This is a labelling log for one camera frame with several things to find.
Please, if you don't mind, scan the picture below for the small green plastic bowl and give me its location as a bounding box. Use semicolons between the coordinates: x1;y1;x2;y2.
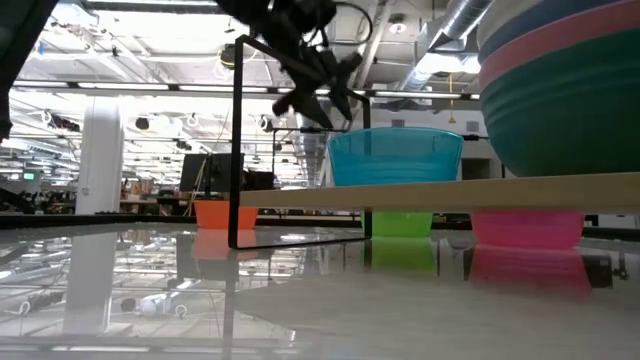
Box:
360;210;435;239

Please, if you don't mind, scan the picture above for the small cyan plastic bowl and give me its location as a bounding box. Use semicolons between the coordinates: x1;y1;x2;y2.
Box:
326;126;465;188

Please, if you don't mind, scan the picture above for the large slate blue bowl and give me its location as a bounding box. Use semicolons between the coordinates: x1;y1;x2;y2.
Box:
477;0;624;65

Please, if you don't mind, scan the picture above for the small orange plastic bowl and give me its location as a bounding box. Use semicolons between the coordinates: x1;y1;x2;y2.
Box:
193;199;260;231

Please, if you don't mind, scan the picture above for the large teal bowl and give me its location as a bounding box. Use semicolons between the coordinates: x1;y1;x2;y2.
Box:
479;27;640;179

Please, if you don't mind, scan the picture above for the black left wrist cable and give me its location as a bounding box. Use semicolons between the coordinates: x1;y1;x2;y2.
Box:
329;0;374;47

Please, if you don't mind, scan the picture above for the large light pink bowl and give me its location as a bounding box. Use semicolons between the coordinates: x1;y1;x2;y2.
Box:
477;0;640;91

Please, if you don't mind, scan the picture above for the white building column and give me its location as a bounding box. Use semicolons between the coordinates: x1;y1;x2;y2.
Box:
74;97;125;216

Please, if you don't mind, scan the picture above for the black computer monitor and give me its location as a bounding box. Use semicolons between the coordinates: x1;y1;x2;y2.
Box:
179;152;246;194

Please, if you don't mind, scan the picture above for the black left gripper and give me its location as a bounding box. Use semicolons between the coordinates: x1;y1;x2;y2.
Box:
214;0;364;130

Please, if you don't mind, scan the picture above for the small magenta plastic bowl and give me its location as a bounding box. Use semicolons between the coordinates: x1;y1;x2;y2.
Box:
469;209;586;251

